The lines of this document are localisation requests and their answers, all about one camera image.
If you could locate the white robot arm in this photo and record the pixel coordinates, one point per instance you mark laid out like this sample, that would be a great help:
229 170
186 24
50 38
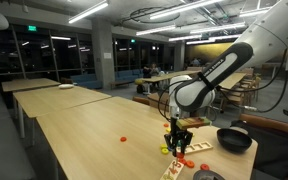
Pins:
261 41

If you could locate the brown leather chair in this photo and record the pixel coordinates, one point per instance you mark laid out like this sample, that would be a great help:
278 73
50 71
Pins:
272 138

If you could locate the black bowl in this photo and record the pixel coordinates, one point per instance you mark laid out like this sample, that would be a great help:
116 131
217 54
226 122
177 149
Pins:
234 141

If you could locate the wooden peg board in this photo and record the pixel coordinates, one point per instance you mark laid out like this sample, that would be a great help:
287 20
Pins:
172 171

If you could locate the wooden slotted tray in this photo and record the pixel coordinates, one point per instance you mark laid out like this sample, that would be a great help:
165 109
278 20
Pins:
198 147

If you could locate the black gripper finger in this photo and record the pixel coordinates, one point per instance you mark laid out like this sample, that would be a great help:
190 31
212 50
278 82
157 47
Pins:
169 149
186 148

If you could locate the white plate on table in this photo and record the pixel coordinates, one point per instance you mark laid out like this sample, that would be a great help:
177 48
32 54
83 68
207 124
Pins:
66 86

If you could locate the black tape roll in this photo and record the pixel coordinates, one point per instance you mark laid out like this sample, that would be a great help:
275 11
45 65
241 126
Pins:
207 175

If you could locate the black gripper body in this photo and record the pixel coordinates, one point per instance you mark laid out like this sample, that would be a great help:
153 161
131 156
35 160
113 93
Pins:
177 137

